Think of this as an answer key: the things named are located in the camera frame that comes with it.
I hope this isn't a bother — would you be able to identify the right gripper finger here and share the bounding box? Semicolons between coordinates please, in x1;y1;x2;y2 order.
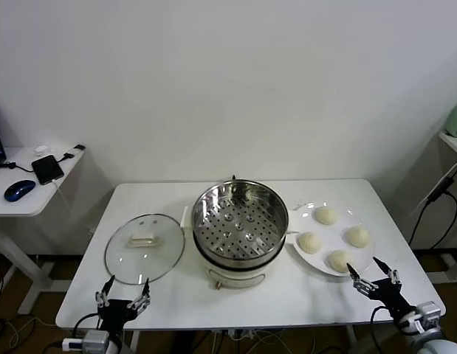
346;262;377;296
373;257;402;287

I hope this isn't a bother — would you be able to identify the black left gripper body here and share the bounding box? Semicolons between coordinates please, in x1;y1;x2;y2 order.
97;299;137;333

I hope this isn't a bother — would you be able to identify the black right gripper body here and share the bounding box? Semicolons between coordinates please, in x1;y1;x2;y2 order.
371;278;417;319

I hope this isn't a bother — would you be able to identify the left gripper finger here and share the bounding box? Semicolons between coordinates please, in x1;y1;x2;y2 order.
127;278;152;310
95;275;115;309

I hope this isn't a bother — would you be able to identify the round glass pot lid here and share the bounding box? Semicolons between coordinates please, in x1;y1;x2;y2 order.
104;212;187;285

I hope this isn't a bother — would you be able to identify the white steamed baozi bun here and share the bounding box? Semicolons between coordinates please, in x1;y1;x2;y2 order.
326;249;357;274
315;206;337;226
298;232;322;255
345;226;371;249

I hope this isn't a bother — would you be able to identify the perforated steel steamer basket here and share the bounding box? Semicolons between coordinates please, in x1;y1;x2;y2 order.
180;179;300;268

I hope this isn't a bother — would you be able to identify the white oval plate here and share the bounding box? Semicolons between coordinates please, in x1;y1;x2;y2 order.
289;201;375;277

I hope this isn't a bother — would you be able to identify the white electric cooker base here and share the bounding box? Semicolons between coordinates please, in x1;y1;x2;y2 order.
193;235;288;291

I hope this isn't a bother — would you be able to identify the white power strip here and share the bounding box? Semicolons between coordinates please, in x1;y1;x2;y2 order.
227;327;259;341

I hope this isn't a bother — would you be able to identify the white side desk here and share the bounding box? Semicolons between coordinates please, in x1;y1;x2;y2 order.
0;146;89;314

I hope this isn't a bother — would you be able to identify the blue computer mouse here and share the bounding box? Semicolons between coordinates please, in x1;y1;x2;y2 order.
3;179;36;203

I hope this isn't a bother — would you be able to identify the black smartphone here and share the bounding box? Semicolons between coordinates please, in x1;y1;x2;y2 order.
31;154;65;185

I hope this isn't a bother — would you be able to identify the white shelf board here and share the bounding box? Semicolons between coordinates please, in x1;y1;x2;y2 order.
437;131;457;158

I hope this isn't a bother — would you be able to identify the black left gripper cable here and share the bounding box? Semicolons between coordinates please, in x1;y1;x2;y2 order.
71;312;102;340

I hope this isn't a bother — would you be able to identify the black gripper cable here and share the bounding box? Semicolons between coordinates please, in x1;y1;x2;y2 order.
371;305;395;354
71;312;102;340

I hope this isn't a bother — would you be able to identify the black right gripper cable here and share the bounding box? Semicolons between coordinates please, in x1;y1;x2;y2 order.
371;305;395;354

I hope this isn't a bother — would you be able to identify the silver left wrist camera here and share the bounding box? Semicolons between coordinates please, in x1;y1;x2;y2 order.
82;330;109;353

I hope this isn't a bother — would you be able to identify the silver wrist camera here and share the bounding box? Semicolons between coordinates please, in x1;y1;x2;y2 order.
416;301;443;327
82;330;109;353

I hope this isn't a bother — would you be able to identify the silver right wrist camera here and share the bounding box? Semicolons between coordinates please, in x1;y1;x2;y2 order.
416;301;443;327

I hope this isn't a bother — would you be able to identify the thin white cable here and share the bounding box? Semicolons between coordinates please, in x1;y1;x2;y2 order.
408;156;457;218

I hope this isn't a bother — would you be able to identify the black power adapter with cable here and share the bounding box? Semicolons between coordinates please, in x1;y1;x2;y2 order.
408;176;457;251

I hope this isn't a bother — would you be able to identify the white phone charging cable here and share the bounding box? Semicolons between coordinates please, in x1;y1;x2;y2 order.
50;178;72;213

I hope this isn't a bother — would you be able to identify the black USB adapter cable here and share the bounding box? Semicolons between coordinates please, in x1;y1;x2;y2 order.
0;144;86;174

